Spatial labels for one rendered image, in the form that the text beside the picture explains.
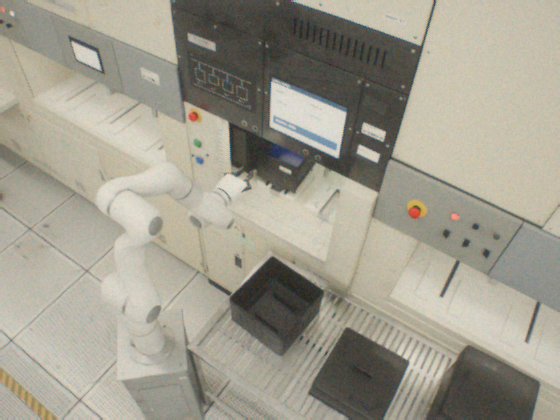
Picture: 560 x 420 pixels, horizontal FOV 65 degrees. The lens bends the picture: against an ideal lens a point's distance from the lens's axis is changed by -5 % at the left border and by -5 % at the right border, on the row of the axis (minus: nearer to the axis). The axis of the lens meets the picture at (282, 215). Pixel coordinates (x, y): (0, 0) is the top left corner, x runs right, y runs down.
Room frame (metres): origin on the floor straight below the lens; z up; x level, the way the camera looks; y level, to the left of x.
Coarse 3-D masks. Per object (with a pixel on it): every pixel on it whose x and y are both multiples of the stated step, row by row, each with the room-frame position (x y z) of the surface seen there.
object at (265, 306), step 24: (264, 264) 1.07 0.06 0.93; (240, 288) 0.95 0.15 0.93; (264, 288) 1.04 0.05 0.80; (288, 288) 1.06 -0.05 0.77; (312, 288) 0.99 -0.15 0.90; (240, 312) 0.86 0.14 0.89; (264, 312) 0.93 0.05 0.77; (288, 312) 0.94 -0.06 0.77; (312, 312) 0.90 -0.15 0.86; (264, 336) 0.79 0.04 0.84; (288, 336) 0.77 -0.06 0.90
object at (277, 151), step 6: (276, 144) 1.63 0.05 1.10; (276, 150) 1.63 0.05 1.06; (282, 150) 1.61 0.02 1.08; (288, 150) 1.60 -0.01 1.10; (276, 156) 1.63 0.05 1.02; (282, 156) 1.62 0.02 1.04; (288, 156) 1.60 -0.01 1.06; (294, 156) 1.59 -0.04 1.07; (300, 156) 1.57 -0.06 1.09; (288, 162) 1.60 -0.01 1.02; (294, 162) 1.59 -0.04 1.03; (300, 162) 1.57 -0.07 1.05
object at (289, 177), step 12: (264, 144) 1.61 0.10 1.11; (264, 156) 1.54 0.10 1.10; (264, 168) 1.55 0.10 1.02; (276, 168) 1.51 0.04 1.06; (288, 168) 1.48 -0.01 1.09; (300, 168) 1.46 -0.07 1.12; (312, 168) 1.66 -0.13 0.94; (276, 180) 1.52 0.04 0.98; (288, 180) 1.49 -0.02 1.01; (300, 180) 1.51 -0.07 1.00
